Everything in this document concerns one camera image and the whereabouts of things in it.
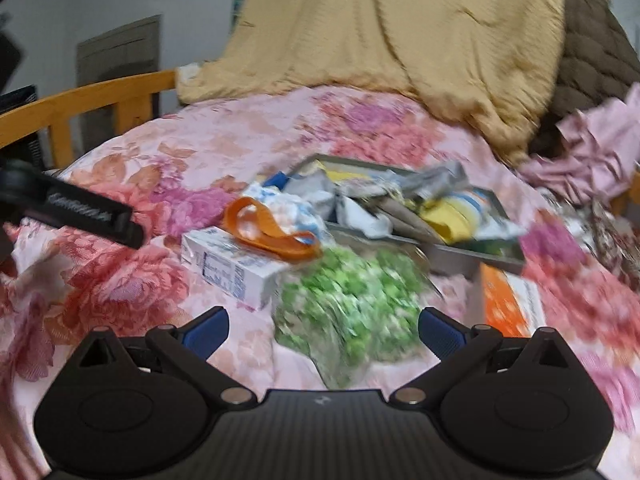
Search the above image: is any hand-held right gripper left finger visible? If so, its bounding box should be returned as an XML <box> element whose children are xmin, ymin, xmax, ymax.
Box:
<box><xmin>75</xmin><ymin>305</ymin><xmax>254</xmax><ymax>406</ymax></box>

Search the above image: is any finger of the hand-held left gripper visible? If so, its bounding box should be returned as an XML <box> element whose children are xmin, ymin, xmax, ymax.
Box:
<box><xmin>42</xmin><ymin>176</ymin><xmax>147</xmax><ymax>250</ymax></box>

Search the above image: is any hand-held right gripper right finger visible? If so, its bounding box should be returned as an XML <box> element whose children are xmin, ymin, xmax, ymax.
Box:
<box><xmin>389</xmin><ymin>306</ymin><xmax>569</xmax><ymax>406</ymax></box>

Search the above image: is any grey tray with cartoon print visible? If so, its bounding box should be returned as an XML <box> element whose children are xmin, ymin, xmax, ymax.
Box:
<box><xmin>287</xmin><ymin>154</ymin><xmax>527</xmax><ymax>277</ymax></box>

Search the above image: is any green floral plastic bag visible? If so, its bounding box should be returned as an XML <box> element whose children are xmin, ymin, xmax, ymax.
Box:
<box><xmin>272</xmin><ymin>247</ymin><xmax>427</xmax><ymax>389</ymax></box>

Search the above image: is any grey sock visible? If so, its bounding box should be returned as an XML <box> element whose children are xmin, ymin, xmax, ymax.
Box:
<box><xmin>372</xmin><ymin>195</ymin><xmax>447</xmax><ymax>247</ymax></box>

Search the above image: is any white tissue cloth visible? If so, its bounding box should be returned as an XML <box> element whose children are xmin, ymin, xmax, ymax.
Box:
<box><xmin>335</xmin><ymin>194</ymin><xmax>394</xmax><ymax>239</ymax></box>

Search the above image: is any orange white box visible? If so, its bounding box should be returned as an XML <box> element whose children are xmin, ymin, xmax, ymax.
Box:
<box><xmin>479</xmin><ymin>264</ymin><xmax>549</xmax><ymax>339</ymax></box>

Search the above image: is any white carton box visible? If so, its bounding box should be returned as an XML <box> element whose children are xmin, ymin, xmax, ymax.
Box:
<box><xmin>180</xmin><ymin>226</ymin><xmax>292</xmax><ymax>312</ymax></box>

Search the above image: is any yellow cloth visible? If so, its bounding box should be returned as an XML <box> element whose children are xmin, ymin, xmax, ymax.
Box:
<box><xmin>420</xmin><ymin>195</ymin><xmax>482</xmax><ymax>247</ymax></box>

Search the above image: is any pink floral quilt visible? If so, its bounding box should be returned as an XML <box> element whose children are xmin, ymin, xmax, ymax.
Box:
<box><xmin>0</xmin><ymin>85</ymin><xmax>640</xmax><ymax>480</ymax></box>

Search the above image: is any white blue packet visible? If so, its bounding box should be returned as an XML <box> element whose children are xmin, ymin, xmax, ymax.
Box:
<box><xmin>450</xmin><ymin>187</ymin><xmax>527</xmax><ymax>244</ymax></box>

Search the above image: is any white blue plastic bag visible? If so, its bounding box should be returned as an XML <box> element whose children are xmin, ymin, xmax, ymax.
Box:
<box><xmin>242</xmin><ymin>172</ymin><xmax>337</xmax><ymax>252</ymax></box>

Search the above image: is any grey crumpled packet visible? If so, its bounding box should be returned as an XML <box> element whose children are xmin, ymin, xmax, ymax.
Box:
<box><xmin>400</xmin><ymin>160</ymin><xmax>469</xmax><ymax>202</ymax></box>

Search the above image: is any dark panelled door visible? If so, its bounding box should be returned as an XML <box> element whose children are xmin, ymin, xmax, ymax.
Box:
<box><xmin>76</xmin><ymin>15</ymin><xmax>162</xmax><ymax>148</ymax></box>

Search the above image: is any pink cloth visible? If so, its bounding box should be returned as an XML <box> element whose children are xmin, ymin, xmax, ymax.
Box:
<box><xmin>517</xmin><ymin>97</ymin><xmax>640</xmax><ymax>206</ymax></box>

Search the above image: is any yellow dotted blanket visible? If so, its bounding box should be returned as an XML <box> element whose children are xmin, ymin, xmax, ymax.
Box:
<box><xmin>177</xmin><ymin>0</ymin><xmax>571</xmax><ymax>167</ymax></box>

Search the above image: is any brown quilted blanket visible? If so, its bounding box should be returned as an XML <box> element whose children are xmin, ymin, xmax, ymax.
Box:
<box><xmin>530</xmin><ymin>0</ymin><xmax>640</xmax><ymax>157</ymax></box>

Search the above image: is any orange strap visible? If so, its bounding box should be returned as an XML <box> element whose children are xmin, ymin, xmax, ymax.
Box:
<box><xmin>222</xmin><ymin>197</ymin><xmax>324</xmax><ymax>264</ymax></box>

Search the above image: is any wooden bed rail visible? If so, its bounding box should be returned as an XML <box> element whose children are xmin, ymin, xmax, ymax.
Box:
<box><xmin>0</xmin><ymin>70</ymin><xmax>177</xmax><ymax>172</ymax></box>
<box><xmin>611</xmin><ymin>180</ymin><xmax>640</xmax><ymax>216</ymax></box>

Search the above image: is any teal wall poster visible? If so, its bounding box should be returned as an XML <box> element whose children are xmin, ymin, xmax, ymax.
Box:
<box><xmin>230</xmin><ymin>0</ymin><xmax>254</xmax><ymax>36</ymax></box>

